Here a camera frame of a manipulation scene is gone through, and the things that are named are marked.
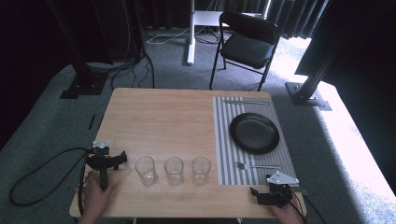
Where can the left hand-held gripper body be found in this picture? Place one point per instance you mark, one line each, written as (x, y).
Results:
(100, 161)

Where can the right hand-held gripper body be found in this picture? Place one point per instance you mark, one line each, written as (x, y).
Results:
(279, 189)

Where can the person's right hand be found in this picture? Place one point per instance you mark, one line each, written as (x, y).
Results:
(288, 214)

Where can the person's left hand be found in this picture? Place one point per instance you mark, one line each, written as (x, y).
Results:
(96, 197)

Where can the silver fork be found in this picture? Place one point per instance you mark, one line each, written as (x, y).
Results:
(255, 166)

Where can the clear drinking glass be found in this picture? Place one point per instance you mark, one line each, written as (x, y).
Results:
(201, 171)
(174, 171)
(145, 171)

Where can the grey striped placemat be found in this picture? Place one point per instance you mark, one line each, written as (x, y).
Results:
(224, 146)

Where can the black plate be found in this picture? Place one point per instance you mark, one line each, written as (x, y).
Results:
(254, 133)

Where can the silver table knife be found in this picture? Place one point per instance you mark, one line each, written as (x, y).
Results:
(246, 102)

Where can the black metal stand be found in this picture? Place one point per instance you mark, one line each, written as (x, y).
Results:
(311, 84)
(81, 71)

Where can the white desk leg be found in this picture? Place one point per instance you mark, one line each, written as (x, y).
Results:
(191, 37)

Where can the black folding chair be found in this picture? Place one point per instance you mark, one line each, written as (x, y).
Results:
(249, 46)

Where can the dark curtain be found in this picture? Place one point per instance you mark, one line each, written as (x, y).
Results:
(289, 18)

